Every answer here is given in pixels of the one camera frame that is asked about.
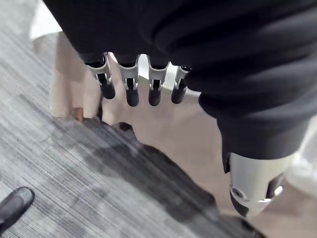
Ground dark robot foot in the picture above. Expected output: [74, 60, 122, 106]
[0, 186, 35, 233]

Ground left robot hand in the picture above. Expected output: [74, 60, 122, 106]
[43, 0, 317, 219]

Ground brown wooden bed leg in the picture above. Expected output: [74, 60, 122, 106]
[73, 107, 84, 122]

